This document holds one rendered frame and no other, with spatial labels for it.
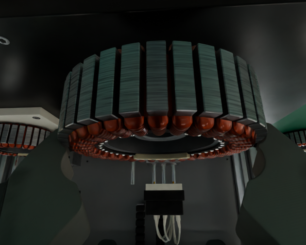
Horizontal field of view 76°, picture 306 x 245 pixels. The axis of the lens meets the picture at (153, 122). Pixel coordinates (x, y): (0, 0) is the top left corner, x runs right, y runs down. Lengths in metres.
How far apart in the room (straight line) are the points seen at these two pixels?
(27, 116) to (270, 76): 0.31
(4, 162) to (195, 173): 0.51
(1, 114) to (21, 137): 0.04
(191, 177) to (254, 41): 0.44
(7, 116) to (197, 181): 0.45
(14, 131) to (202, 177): 0.45
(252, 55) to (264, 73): 0.04
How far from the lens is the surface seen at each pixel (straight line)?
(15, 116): 0.33
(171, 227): 0.49
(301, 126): 0.54
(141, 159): 0.15
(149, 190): 0.36
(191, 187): 0.57
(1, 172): 0.66
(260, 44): 0.19
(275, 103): 0.32
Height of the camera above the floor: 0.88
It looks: 19 degrees down
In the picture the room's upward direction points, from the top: 180 degrees clockwise
